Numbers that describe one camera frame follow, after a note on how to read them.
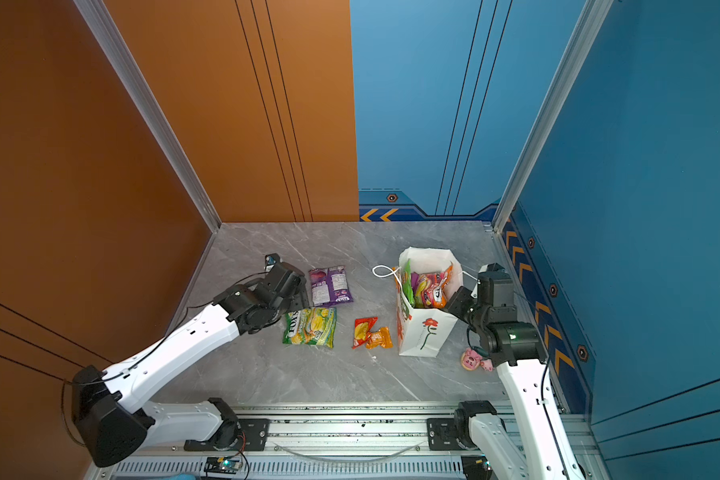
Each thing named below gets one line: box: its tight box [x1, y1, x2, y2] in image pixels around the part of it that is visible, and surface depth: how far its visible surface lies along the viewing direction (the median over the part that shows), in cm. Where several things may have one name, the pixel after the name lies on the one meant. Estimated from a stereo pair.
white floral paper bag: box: [393, 247, 464, 358], surface depth 79 cm
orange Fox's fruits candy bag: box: [422, 261, 454, 309], surface depth 78 cm
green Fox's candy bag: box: [282, 307, 337, 349], surface depth 91 cm
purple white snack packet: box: [308, 265, 354, 307], surface depth 100 cm
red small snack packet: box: [352, 316, 378, 349], surface depth 90 cm
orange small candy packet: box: [366, 326, 394, 350], surface depth 90 cm
